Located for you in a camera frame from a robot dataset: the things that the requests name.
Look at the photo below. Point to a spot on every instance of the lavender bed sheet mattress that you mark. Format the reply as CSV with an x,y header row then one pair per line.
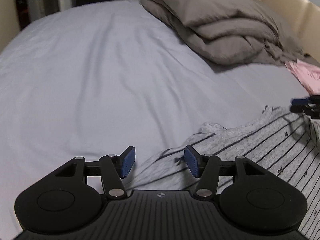
x,y
93,80

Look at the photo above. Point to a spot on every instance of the folded taupe duvet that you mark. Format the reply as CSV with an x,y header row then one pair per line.
x,y
229,32

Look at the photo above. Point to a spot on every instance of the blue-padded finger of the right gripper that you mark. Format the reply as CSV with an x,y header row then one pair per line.
x,y
312,112
305,102

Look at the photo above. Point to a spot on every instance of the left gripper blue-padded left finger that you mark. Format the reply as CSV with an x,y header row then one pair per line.
x,y
112,169

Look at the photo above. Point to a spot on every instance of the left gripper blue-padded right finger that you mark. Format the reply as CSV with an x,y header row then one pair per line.
x,y
208,168

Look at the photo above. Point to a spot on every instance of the pink garment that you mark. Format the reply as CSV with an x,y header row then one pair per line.
x,y
307,75

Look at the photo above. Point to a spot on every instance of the grey striped knit garment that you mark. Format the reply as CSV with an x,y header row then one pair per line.
x,y
284,143

